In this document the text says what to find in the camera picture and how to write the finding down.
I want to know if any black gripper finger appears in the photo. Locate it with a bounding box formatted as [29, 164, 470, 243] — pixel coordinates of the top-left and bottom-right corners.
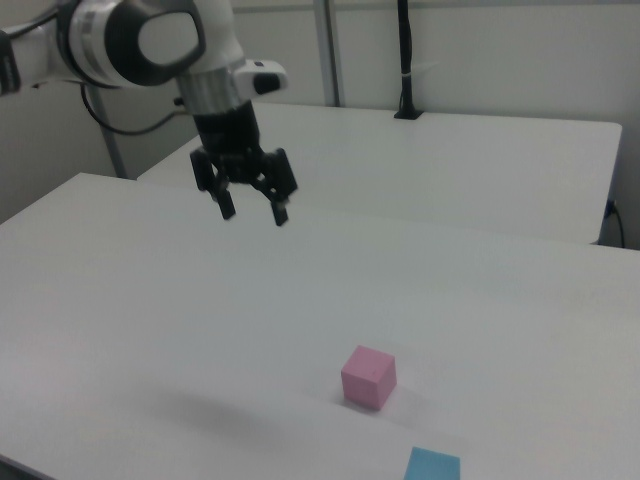
[189, 147, 237, 222]
[249, 147, 299, 228]

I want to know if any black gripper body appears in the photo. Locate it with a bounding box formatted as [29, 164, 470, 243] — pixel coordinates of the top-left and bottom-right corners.
[192, 101, 267, 184]

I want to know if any blue cube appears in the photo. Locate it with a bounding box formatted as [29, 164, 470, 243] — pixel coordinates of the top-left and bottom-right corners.
[402, 446, 461, 480]

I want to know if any pink cube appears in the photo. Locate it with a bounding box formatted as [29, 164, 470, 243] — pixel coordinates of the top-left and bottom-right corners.
[341, 344, 398, 412]

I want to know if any grey table leg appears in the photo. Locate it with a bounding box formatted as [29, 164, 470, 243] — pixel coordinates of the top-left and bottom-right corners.
[89, 85, 127, 179]

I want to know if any white side table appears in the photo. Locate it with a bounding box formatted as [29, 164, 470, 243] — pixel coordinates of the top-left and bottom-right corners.
[136, 102, 623, 246]

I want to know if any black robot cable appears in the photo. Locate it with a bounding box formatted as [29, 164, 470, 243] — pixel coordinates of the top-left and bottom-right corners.
[80, 82, 190, 138]

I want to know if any grey metal partition post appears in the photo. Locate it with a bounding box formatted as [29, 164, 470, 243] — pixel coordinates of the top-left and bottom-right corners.
[313, 0, 347, 108]

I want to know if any black camera pole with base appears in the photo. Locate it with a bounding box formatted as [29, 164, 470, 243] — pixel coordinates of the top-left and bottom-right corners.
[393, 0, 425, 121]

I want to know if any black floor cable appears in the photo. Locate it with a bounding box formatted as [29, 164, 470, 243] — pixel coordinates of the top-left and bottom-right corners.
[606, 199, 627, 249]

